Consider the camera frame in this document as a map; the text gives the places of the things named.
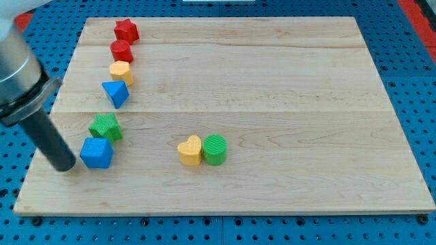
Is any yellow heart block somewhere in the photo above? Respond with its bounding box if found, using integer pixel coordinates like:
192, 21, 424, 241
177, 135, 202, 166

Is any wooden board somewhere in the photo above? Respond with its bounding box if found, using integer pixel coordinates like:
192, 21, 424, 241
14, 16, 435, 216

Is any red cylinder block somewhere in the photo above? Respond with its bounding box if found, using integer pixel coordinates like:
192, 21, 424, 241
110, 39, 134, 63

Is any blue pegboard base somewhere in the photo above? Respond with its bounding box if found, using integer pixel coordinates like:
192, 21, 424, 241
1, 0, 435, 244

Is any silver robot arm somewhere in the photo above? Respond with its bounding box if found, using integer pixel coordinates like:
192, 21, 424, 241
1, 0, 76, 172

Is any blue cube block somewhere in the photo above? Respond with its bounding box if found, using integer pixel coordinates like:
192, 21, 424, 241
80, 137, 114, 169

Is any blue triangle block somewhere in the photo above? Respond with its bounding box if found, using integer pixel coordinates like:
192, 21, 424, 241
102, 80, 130, 109

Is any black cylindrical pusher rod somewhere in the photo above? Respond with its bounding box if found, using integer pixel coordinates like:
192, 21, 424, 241
18, 108, 76, 172

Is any yellow hexagon block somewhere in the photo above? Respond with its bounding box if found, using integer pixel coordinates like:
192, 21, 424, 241
109, 61, 134, 86

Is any green star block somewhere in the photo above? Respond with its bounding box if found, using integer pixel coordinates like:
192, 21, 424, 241
88, 113, 123, 144

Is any green cylinder block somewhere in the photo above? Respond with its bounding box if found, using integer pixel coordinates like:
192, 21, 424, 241
203, 134, 227, 166

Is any red star block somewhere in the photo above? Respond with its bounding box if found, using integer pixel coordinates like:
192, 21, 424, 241
114, 18, 140, 44

